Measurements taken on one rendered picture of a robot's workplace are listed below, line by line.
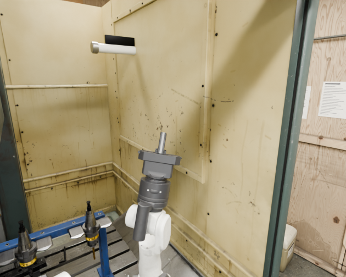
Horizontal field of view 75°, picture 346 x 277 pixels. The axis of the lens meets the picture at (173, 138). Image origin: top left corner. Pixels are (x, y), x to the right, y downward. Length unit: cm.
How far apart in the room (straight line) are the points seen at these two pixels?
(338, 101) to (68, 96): 216
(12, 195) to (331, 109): 242
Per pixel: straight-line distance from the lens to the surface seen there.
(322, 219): 266
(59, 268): 137
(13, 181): 155
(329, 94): 237
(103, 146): 197
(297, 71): 70
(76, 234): 100
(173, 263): 138
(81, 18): 191
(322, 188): 254
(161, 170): 63
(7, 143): 149
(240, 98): 80
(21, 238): 96
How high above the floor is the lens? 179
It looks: 15 degrees down
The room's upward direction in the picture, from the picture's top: straight up
